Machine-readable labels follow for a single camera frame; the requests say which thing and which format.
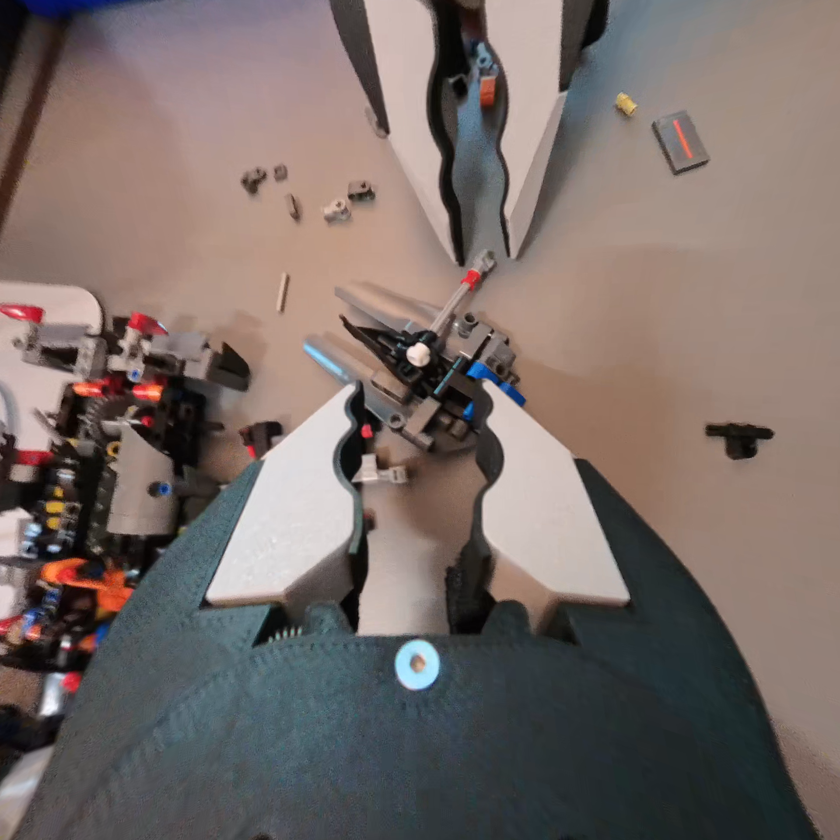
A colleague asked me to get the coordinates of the black T-shaped lego pin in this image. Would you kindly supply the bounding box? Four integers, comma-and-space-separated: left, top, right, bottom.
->
705, 422, 775, 460

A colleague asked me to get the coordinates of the grey black lego subassembly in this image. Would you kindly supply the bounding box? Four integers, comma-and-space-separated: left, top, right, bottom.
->
303, 282, 526, 454

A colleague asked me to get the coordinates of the black grey lego module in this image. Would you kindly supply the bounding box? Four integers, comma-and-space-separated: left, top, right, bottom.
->
239, 420, 409, 488

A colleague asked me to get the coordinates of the dark tile with orange stripe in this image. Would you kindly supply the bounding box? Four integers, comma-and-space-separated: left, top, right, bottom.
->
651, 110, 711, 175

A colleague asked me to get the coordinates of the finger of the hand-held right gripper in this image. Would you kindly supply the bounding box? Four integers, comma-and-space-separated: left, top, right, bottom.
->
364, 0, 468, 265
486, 0, 570, 261

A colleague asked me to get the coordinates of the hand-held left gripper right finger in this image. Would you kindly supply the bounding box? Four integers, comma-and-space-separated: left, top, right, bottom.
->
446, 381, 631, 634

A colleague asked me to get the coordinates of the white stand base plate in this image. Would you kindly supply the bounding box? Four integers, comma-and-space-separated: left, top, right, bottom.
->
0, 282, 106, 408

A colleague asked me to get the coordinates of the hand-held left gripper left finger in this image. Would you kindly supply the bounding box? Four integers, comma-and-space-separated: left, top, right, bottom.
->
205, 382, 368, 634

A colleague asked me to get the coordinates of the metal axle with red bush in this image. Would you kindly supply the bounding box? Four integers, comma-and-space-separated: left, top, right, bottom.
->
430, 249, 497, 336

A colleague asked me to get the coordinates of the partly built lego car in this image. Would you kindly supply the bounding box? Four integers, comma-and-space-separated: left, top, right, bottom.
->
0, 303, 252, 729

